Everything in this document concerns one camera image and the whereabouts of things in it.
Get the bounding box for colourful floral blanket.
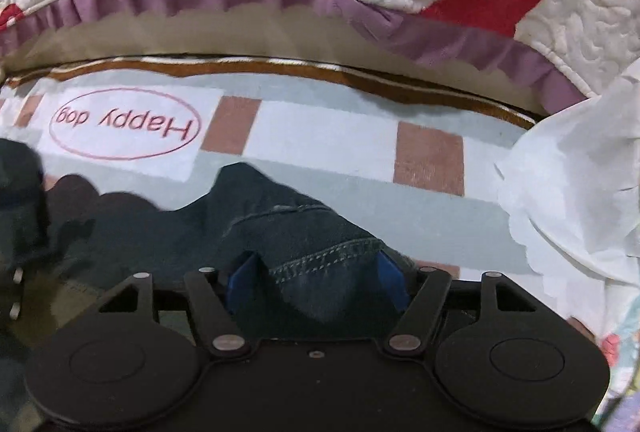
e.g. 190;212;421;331
595;282;640;413

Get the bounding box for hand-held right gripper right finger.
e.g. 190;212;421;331
375;252;538;357

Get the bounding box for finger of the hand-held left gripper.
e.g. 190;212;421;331
0;257;31;328

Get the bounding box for thin white cloth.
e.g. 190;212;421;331
495;62;640;313

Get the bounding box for blue denim jeans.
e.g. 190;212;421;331
50;162;416;338

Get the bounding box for white checked blanket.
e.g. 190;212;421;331
0;57;566;328

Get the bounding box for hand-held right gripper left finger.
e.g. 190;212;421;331
97;252;266;357

